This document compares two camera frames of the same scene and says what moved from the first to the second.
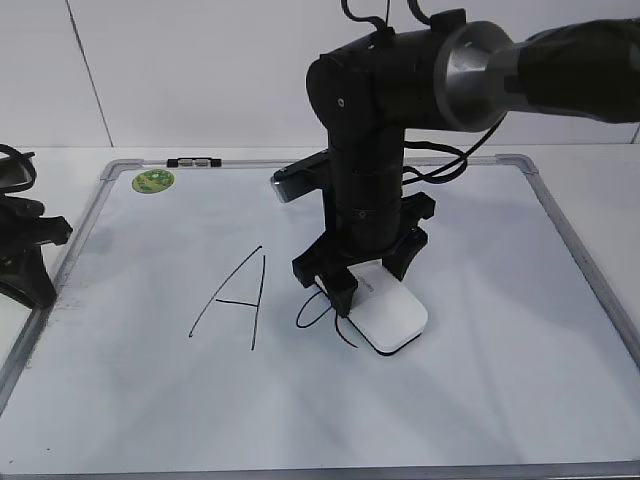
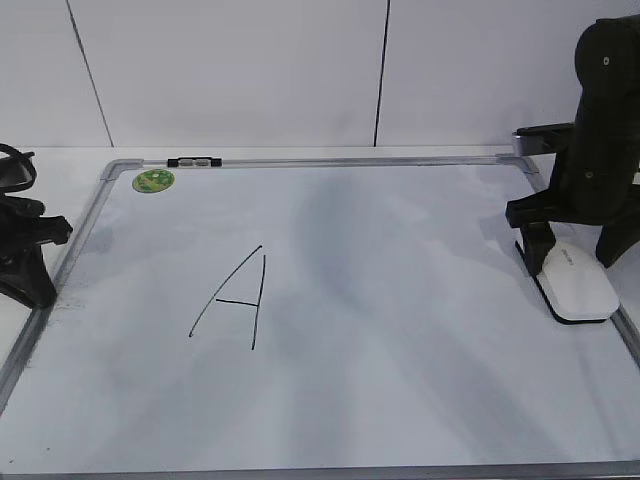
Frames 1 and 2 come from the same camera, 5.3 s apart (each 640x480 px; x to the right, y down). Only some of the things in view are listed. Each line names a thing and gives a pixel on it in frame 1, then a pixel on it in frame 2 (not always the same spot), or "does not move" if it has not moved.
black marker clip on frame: x=194 y=163 does not move
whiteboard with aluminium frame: x=175 y=339 does not move
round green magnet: x=152 y=181 does not move
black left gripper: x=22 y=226 does not move
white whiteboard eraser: x=385 y=311 -> x=574 y=282
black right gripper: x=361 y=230 -> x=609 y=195
